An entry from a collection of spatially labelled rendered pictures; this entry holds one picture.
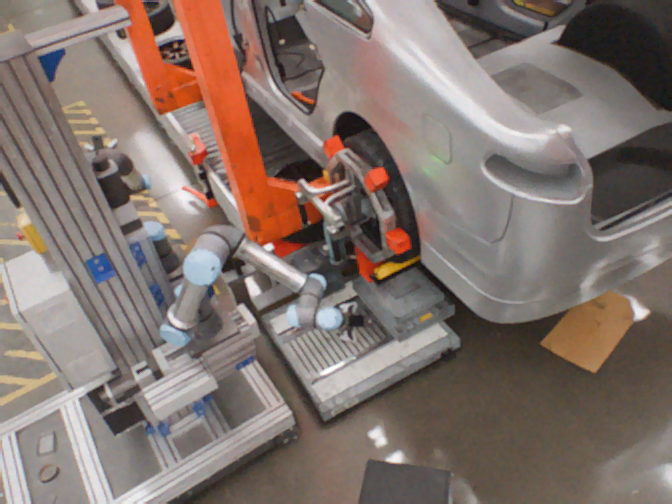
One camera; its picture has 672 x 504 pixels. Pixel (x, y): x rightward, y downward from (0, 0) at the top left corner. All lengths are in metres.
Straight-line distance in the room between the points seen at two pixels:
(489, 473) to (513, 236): 1.26
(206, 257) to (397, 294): 1.56
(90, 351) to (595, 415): 2.27
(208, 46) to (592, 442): 2.45
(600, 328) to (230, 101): 2.22
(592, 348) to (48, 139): 2.69
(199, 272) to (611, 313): 2.36
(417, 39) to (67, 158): 1.26
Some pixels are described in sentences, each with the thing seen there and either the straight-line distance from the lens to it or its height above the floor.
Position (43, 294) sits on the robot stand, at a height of 1.23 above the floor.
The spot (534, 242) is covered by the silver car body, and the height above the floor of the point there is 1.23.
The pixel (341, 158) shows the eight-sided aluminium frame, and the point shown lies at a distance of 2.89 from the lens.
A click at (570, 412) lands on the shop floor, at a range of 3.25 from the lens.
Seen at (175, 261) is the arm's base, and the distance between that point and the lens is 2.98.
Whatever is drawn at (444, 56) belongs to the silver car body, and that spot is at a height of 1.72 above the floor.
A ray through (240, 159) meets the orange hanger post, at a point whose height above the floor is 1.08.
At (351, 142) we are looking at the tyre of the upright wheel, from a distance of 2.93.
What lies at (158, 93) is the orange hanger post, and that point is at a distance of 4.96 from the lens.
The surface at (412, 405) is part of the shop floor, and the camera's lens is 3.23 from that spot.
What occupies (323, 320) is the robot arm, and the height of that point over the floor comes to 1.12.
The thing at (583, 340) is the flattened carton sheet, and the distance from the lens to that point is 3.53.
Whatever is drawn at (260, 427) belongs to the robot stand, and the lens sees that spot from 3.01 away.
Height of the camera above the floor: 2.66
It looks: 41 degrees down
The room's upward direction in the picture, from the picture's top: 11 degrees counter-clockwise
